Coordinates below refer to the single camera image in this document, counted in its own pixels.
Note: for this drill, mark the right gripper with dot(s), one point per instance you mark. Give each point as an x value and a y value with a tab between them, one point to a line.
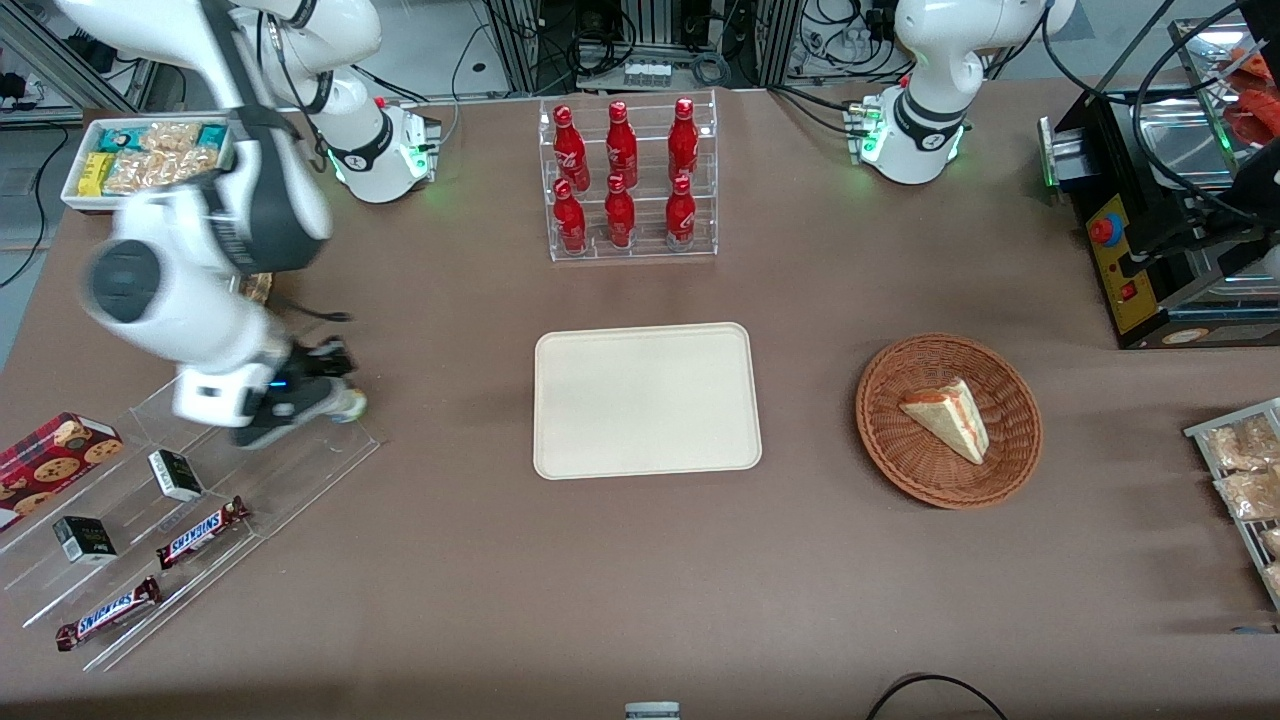
308	364

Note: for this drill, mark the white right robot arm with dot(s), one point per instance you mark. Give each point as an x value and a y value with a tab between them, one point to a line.
200	300

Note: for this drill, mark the cream rectangular tray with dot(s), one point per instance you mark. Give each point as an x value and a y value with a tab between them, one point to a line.
645	400

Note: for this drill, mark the tray of wrapped snacks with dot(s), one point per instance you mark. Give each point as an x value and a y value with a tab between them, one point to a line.
1200	432

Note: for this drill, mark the light wicker basket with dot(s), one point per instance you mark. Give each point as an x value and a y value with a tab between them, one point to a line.
257	288

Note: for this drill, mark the clear acrylic tiered stand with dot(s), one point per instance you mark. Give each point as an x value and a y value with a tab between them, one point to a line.
300	470

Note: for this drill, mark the small black carton box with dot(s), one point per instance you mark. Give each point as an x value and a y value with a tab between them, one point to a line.
176	476

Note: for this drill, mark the Snickers chocolate bar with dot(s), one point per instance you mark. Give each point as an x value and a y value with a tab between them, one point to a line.
200	533
107	613

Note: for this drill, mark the clear bag of crackers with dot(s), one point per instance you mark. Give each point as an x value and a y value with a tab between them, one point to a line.
170	135
160	170

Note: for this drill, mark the teal snack packet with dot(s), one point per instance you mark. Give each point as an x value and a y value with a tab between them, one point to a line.
122	138
212	135

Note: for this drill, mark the red cola bottle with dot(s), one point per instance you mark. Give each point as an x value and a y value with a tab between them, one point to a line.
683	130
570	218
681	212
568	140
621	135
620	215

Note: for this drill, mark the red cookie box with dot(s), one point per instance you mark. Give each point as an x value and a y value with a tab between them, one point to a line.
50	460

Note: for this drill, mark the yellow snack packet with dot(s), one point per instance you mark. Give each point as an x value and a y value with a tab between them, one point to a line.
94	173

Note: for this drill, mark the black carton box Face print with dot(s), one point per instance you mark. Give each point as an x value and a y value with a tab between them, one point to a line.
85	540

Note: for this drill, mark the white snack bin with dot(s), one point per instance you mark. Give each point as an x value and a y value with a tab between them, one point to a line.
75	195

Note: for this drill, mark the clear acrylic bottle rack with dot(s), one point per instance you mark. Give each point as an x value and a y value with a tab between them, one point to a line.
700	245

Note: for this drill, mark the white power strip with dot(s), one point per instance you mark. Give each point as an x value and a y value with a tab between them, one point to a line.
648	74

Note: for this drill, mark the small grey device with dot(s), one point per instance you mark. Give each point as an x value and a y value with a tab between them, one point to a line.
652	711

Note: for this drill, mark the brown wicker basket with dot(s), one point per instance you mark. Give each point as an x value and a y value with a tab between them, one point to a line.
900	450

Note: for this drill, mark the triangular sandwich slice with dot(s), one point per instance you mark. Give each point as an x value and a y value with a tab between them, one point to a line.
950	418

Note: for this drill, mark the red emergency stop button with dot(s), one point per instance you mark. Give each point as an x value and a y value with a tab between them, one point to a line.
1102	230

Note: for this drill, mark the black machine yellow panel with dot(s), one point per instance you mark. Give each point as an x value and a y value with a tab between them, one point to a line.
1160	260

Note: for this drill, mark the clear bag of pastry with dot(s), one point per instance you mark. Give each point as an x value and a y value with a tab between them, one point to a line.
1245	442
1250	495
1272	542

